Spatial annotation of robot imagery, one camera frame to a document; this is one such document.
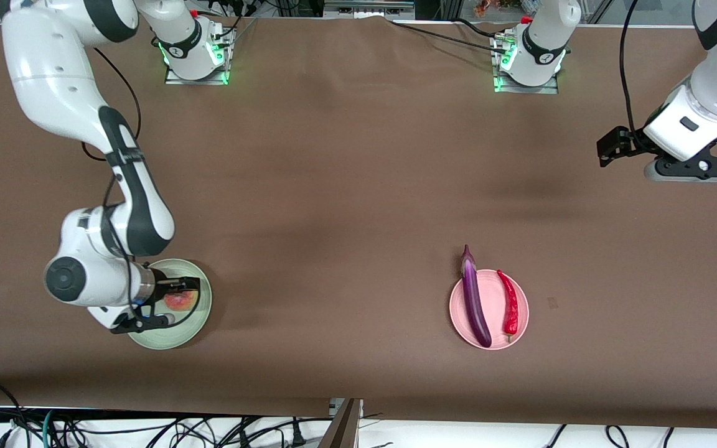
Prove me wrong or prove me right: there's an orange pink peach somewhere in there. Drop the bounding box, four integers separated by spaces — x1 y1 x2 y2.
164 283 196 312

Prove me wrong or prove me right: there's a red chili pepper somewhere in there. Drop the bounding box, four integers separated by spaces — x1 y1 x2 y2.
497 269 520 343

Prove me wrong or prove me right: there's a long purple eggplant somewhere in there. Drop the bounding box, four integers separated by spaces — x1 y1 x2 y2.
461 245 493 348

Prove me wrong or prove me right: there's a pale green plate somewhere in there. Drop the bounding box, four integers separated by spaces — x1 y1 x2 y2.
127 259 213 351

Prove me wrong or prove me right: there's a brown table cover sheet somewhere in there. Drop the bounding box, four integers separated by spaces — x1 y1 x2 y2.
0 11 717 430

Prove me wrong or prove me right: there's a pink plate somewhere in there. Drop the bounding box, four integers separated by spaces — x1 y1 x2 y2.
449 269 530 351

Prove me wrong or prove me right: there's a grey equipment box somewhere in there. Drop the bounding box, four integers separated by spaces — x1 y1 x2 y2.
323 0 416 19

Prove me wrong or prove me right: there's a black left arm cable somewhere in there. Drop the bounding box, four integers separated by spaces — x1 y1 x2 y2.
618 0 647 142

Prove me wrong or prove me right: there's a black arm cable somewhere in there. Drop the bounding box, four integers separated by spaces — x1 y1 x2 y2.
82 47 204 330
618 0 647 142

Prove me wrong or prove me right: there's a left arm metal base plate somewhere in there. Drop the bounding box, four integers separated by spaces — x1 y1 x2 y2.
494 31 560 95

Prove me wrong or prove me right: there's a tangled black floor cable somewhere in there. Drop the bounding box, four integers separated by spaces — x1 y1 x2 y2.
54 416 334 448

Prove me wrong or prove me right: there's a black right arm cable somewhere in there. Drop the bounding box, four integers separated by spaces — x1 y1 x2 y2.
82 47 204 330

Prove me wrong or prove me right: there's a short black table cable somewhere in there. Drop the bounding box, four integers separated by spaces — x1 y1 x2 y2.
452 17 510 40

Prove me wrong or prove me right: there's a long black table cable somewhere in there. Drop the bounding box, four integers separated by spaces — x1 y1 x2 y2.
390 21 504 49

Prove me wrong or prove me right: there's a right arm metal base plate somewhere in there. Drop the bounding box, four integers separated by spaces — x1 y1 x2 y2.
164 25 230 86

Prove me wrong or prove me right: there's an aluminium frame post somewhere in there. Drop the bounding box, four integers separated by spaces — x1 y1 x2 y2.
318 398 364 448

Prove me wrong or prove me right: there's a black base cable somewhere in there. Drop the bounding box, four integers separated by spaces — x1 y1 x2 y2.
209 0 261 45

